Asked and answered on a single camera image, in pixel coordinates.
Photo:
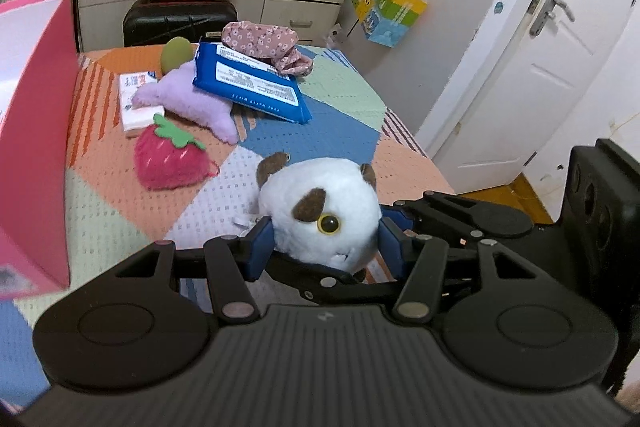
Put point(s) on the white brown cat plush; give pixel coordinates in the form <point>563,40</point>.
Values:
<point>300,187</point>

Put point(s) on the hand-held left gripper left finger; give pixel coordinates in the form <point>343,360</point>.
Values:
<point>260,247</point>

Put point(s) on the pink strawberry plush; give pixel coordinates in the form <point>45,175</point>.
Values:
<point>170,162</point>

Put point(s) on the purple plush toy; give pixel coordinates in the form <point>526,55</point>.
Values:
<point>175,94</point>

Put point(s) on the white door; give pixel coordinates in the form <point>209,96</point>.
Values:
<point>550,107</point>

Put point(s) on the pink cardboard box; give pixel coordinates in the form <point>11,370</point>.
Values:
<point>40,132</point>

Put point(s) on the white tissue pack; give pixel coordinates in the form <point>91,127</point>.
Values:
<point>137,121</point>

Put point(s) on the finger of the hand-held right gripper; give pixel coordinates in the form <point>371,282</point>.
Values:
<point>320,279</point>
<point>465,217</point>

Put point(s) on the black suitcase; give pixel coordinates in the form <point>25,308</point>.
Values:
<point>170,22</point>

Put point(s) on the green egg-shaped plush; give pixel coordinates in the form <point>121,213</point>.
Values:
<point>175,54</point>

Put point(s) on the blue wet wipes pack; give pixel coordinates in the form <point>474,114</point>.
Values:
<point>240,82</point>

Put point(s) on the round blue sticker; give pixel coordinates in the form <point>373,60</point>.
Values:
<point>499,8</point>

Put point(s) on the patchwork blanket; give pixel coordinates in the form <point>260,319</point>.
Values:
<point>325,127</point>

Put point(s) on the pink floral cloth pouch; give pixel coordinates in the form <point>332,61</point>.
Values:
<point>255,39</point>

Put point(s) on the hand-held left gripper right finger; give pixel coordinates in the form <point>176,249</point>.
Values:
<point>392,249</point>

